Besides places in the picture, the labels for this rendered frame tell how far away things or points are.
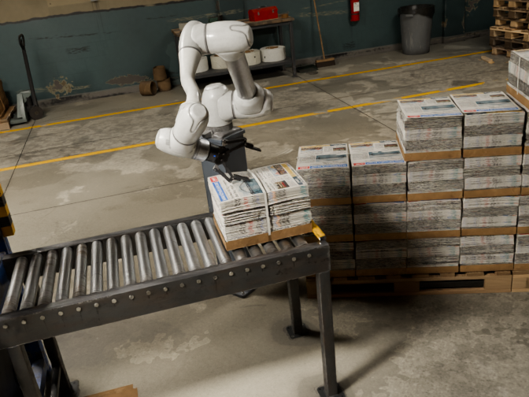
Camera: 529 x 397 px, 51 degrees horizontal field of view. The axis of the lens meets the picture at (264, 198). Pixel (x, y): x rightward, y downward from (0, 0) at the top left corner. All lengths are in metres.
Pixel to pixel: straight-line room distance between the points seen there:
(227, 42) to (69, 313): 1.29
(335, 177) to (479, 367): 1.16
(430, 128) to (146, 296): 1.64
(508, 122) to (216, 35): 1.50
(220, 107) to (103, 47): 6.35
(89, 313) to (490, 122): 2.08
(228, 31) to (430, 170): 1.28
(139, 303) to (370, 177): 1.43
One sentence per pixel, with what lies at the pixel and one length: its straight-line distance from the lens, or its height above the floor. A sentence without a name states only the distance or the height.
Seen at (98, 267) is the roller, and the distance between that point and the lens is 2.42.
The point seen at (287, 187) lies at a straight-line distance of 2.27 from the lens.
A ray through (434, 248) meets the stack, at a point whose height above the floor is 0.31.
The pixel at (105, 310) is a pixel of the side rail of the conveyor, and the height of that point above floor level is 0.74.
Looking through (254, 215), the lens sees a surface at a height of 0.94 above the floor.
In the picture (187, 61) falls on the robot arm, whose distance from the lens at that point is 2.49.
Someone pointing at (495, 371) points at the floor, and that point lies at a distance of 2.96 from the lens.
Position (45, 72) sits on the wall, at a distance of 9.40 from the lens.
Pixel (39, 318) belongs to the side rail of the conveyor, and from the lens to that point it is 2.26.
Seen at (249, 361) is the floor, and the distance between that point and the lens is 2.99.
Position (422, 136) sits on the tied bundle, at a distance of 2.99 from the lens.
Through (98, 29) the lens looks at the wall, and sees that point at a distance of 9.27.
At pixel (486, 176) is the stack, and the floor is 0.72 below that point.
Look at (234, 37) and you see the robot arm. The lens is 2.52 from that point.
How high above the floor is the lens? 1.93
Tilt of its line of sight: 24 degrees down
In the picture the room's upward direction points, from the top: 6 degrees counter-clockwise
